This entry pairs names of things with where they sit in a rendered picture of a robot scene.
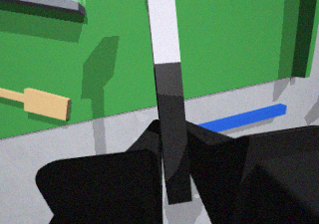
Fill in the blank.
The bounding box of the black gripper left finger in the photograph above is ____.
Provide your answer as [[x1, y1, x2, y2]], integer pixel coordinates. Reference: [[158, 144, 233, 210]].
[[35, 119, 163, 224]]

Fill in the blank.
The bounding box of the green flat mat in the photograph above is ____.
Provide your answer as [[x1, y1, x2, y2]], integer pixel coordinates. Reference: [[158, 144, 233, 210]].
[[0, 0, 300, 138]]

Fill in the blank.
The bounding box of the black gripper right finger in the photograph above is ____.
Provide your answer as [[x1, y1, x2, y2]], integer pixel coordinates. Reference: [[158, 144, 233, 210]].
[[186, 120, 319, 224]]

